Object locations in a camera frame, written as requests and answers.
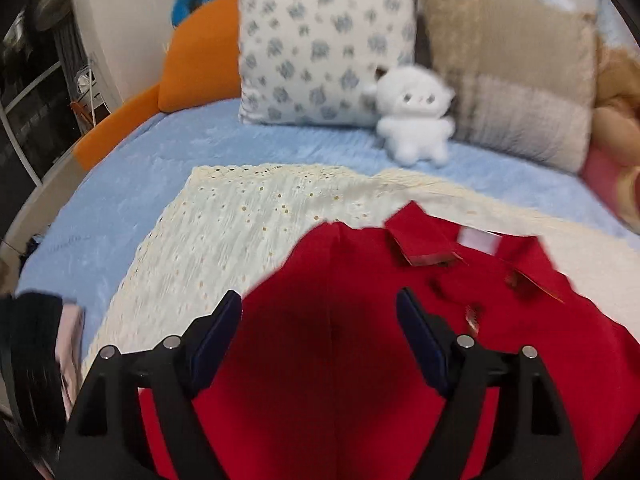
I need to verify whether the red knit sweater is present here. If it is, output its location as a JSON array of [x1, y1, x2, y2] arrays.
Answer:
[[136, 199, 640, 480]]

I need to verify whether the folded black garment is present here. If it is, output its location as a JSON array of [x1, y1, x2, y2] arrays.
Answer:
[[1, 292, 66, 463]]

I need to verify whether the folded pink garment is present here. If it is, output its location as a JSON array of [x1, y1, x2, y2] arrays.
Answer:
[[54, 304, 85, 419]]

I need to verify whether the light blue quilted mattress pad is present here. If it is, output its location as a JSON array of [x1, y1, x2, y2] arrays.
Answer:
[[17, 100, 639, 351]]

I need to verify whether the cream daisy lace blanket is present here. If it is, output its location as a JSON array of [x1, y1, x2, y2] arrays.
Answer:
[[88, 165, 639, 356]]

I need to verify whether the pink bear face cushion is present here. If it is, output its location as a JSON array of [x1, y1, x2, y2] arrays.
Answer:
[[580, 145, 640, 234]]

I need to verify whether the brown plush bear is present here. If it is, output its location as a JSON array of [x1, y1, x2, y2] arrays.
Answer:
[[591, 41, 639, 168]]

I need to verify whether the small white plush toy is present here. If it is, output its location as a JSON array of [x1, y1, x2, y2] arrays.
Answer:
[[363, 65, 456, 167]]

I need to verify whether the beige patchwork pillow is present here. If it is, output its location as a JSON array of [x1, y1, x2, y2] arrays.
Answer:
[[420, 0, 597, 174]]

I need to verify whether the white blue floral pillow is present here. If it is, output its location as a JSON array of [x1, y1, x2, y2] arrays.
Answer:
[[239, 0, 416, 127]]

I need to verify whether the orange round bed frame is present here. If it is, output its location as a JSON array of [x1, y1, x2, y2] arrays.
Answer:
[[73, 0, 241, 170]]

